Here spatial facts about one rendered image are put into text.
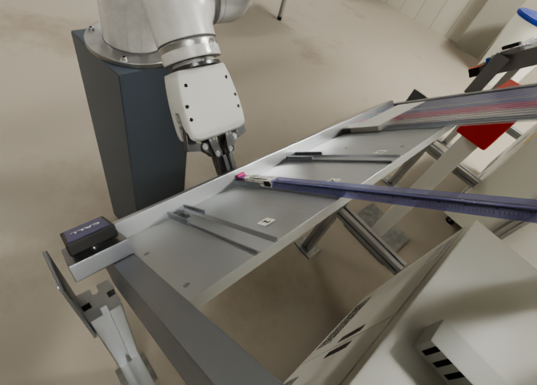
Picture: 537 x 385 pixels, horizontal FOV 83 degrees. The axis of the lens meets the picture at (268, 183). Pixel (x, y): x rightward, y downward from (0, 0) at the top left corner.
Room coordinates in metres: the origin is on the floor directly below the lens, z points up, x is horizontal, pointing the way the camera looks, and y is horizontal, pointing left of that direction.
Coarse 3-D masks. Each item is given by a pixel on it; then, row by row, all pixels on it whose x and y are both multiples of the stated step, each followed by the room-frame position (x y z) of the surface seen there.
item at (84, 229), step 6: (90, 222) 0.12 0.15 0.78; (96, 222) 0.12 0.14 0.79; (102, 222) 0.12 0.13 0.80; (72, 228) 0.11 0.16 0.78; (78, 228) 0.11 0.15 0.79; (84, 228) 0.11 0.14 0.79; (90, 228) 0.11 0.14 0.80; (96, 228) 0.11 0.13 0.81; (66, 234) 0.10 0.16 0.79; (72, 234) 0.10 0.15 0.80; (78, 234) 0.10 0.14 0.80; (84, 234) 0.10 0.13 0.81; (72, 240) 0.09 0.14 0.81
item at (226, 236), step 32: (448, 128) 0.46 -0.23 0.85; (288, 160) 0.38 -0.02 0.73; (320, 160) 0.35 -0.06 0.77; (352, 160) 0.33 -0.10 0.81; (384, 160) 0.32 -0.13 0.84; (224, 192) 0.26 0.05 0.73; (256, 192) 0.25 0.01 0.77; (288, 192) 0.24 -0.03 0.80; (160, 224) 0.18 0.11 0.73; (192, 224) 0.17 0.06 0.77; (224, 224) 0.17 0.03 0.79; (256, 224) 0.17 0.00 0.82; (288, 224) 0.17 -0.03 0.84; (160, 256) 0.12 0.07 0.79; (192, 256) 0.12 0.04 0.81; (224, 256) 0.12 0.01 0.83; (256, 256) 0.12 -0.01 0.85; (192, 288) 0.08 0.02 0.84; (224, 288) 0.09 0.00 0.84
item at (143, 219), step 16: (368, 112) 0.61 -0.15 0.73; (336, 128) 0.51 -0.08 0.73; (304, 144) 0.43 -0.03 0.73; (320, 144) 0.46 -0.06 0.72; (256, 160) 0.34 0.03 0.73; (272, 160) 0.36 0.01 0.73; (224, 176) 0.29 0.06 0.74; (192, 192) 0.24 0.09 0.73; (208, 192) 0.25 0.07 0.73; (144, 208) 0.19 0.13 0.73; (160, 208) 0.20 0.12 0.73; (176, 208) 0.21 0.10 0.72; (128, 224) 0.16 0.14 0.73; (144, 224) 0.17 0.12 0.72
